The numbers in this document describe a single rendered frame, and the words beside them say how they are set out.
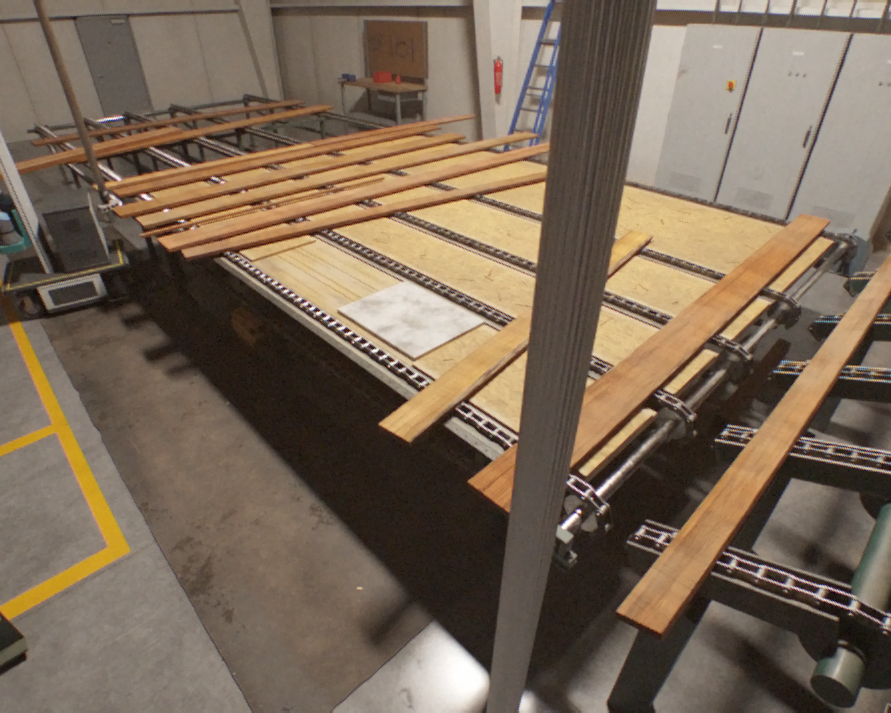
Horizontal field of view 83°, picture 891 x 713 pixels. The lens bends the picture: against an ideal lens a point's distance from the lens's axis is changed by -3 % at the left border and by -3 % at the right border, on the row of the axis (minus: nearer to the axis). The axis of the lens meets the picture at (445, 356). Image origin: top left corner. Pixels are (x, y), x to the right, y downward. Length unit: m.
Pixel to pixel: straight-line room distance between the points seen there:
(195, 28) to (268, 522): 12.94
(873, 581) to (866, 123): 5.41
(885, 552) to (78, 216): 5.18
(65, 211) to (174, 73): 9.62
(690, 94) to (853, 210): 2.16
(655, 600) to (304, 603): 1.55
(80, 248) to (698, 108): 6.46
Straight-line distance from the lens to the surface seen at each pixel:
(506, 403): 2.07
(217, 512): 2.97
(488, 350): 2.28
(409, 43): 10.76
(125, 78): 14.00
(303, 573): 2.61
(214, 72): 14.77
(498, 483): 1.71
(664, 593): 1.51
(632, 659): 2.04
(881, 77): 6.64
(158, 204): 4.64
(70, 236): 5.15
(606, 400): 2.09
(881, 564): 1.82
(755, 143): 6.94
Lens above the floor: 2.15
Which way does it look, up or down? 35 degrees down
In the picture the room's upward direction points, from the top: straight up
